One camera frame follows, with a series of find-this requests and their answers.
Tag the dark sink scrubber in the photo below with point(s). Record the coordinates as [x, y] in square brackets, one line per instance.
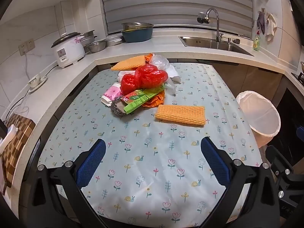
[236, 40]

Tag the orange foam fruit net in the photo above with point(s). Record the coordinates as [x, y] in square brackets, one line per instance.
[129, 63]
[180, 115]

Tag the grey window blind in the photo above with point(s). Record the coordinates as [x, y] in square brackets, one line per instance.
[175, 2]

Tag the small steel bowl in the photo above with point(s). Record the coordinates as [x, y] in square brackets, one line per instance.
[96, 46]

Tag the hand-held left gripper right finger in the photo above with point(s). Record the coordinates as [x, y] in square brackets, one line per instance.
[215, 161]

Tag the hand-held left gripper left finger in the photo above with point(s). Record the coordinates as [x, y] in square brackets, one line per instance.
[91, 163]

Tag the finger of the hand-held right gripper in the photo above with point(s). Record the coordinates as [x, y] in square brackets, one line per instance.
[288, 180]
[300, 134]

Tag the orange plastic bag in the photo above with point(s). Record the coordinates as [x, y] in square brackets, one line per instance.
[154, 101]

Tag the stainless steel sink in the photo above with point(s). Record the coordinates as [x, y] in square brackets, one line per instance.
[213, 44]

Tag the white rice cooker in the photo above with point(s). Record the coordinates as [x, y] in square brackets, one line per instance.
[68, 52]

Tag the wall power socket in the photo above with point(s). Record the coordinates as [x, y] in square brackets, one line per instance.
[26, 46]

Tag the white hanging cloth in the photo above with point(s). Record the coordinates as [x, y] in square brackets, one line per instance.
[270, 26]

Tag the purple hanging cloth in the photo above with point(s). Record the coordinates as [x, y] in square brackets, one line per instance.
[260, 21]

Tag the steel wool scrubber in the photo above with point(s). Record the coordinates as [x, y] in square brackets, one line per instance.
[116, 110]

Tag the wooden base cabinet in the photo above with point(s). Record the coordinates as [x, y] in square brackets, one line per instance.
[249, 80]

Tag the floral tablecloth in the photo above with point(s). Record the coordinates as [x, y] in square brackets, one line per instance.
[152, 161]

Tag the gas stove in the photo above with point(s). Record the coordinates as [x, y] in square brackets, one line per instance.
[299, 77]

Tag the chrome faucet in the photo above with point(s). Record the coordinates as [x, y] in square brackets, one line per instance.
[217, 23]

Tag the green carton box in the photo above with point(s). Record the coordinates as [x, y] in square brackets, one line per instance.
[137, 101]

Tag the green dish soap bottle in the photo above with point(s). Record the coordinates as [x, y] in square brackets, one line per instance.
[256, 43]

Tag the checkered wooden cutting board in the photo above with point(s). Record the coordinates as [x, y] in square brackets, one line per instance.
[20, 133]

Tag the flat steel pan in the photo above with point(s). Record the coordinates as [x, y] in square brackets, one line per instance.
[114, 40]

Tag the pink paper cup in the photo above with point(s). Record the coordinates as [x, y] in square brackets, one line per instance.
[112, 92]

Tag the large steel bowl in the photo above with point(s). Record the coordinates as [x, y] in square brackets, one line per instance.
[137, 25]

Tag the blue plastic basin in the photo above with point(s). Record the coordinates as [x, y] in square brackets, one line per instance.
[137, 36]

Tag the red plastic bag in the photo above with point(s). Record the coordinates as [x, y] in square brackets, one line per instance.
[147, 76]

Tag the clear plastic bag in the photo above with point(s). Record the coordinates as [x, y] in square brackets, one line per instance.
[160, 61]

